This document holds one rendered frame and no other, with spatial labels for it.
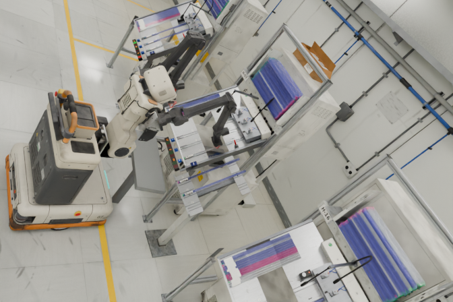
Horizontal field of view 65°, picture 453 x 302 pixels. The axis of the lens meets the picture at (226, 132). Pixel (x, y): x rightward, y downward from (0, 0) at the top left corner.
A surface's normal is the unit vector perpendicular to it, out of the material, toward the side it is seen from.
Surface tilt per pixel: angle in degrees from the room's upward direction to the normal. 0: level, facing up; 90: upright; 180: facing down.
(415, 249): 90
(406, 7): 90
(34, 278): 0
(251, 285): 45
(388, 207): 90
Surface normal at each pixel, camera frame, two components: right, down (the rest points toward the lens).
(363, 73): -0.74, -0.17
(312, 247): -0.10, -0.59
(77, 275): 0.58, -0.65
